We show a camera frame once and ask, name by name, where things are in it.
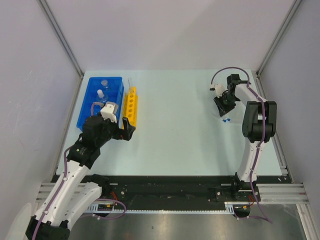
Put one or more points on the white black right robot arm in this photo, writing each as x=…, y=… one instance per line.
x=258, y=127

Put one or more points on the small clear glass flask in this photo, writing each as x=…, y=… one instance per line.
x=104, y=83

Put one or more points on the blue divided plastic bin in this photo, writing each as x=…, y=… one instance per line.
x=115, y=94

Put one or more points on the yellow test tube rack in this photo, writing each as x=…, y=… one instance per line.
x=130, y=106

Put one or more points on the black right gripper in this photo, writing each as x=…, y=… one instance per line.
x=223, y=109

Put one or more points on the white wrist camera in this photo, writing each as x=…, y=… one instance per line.
x=108, y=112
x=219, y=89

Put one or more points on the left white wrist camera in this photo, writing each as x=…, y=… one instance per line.
x=108, y=112

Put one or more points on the white slotted cable duct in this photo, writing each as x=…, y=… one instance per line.
x=224, y=209

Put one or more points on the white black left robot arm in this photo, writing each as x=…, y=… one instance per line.
x=57, y=215

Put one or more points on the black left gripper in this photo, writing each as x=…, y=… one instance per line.
x=120, y=133

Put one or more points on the glass flask with white stopper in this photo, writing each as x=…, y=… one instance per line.
x=101, y=97

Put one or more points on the clear glass test tube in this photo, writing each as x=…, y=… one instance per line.
x=130, y=82

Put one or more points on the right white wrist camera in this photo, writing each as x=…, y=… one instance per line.
x=219, y=89

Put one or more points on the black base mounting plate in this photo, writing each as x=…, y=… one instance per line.
x=174, y=192

